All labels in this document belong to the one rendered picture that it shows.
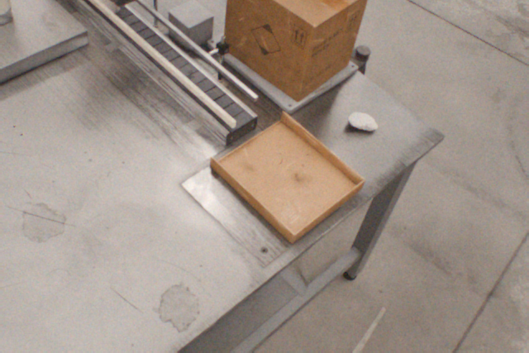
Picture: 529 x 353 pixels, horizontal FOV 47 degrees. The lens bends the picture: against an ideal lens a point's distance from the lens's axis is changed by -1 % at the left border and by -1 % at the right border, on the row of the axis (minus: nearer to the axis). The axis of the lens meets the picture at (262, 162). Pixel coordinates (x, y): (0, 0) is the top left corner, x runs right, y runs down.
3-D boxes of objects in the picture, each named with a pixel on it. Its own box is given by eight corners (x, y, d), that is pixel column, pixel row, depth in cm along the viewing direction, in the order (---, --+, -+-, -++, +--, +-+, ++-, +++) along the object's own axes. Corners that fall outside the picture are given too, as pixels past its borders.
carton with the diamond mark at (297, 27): (221, 48, 182) (228, -30, 161) (274, 16, 194) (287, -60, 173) (297, 103, 171) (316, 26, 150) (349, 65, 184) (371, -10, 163)
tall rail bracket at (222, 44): (200, 86, 174) (202, 41, 161) (220, 75, 177) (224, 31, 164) (207, 93, 172) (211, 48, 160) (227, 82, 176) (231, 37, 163)
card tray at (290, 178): (209, 165, 156) (210, 155, 153) (281, 120, 169) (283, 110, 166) (292, 244, 144) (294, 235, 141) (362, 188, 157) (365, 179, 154)
